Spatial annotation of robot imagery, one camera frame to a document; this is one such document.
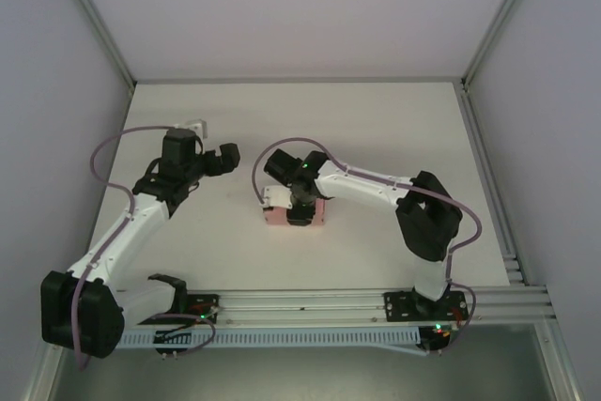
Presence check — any grey metal panel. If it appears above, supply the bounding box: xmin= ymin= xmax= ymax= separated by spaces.
xmin=46 ymin=323 xmax=572 ymax=401

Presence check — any aluminium frame post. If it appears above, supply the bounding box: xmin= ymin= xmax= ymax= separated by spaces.
xmin=462 ymin=0 xmax=549 ymax=91
xmin=53 ymin=0 xmax=138 ymax=91

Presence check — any white slotted cable duct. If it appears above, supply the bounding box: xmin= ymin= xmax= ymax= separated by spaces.
xmin=115 ymin=329 xmax=421 ymax=350

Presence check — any aluminium cross rail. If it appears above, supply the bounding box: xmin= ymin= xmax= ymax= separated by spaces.
xmin=45 ymin=282 xmax=561 ymax=327

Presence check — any pink cloth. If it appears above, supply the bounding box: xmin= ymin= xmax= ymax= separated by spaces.
xmin=262 ymin=194 xmax=329 ymax=230

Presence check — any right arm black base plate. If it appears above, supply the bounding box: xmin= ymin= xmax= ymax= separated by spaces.
xmin=383 ymin=291 xmax=469 ymax=325

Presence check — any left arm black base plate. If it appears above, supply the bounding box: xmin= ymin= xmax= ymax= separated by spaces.
xmin=177 ymin=293 xmax=222 ymax=326

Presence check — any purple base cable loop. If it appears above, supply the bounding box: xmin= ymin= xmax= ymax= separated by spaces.
xmin=152 ymin=312 xmax=218 ymax=358

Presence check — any aluminium side rail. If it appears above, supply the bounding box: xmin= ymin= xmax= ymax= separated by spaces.
xmin=453 ymin=81 xmax=531 ymax=287

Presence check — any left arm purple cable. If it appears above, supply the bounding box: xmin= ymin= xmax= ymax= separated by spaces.
xmin=74 ymin=123 xmax=177 ymax=371

